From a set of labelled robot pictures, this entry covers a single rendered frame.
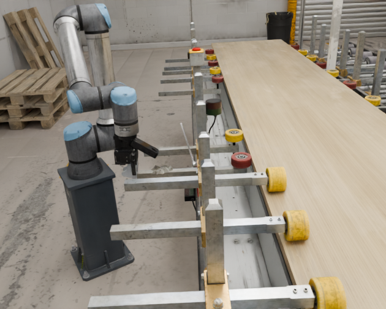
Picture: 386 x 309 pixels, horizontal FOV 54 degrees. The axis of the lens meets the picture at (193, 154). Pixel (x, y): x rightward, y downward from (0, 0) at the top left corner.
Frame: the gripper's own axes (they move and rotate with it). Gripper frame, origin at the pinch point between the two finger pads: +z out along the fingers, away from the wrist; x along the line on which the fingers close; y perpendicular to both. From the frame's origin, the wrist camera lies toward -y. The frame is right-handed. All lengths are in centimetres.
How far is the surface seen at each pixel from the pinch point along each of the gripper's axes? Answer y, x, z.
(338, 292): -51, 77, -17
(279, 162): -55, 5, -9
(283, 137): -62, -19, -10
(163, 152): -9.4, -23.6, -0.6
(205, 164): -26, 47, -31
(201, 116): -26.0, -2.6, -25.3
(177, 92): -13, -124, 1
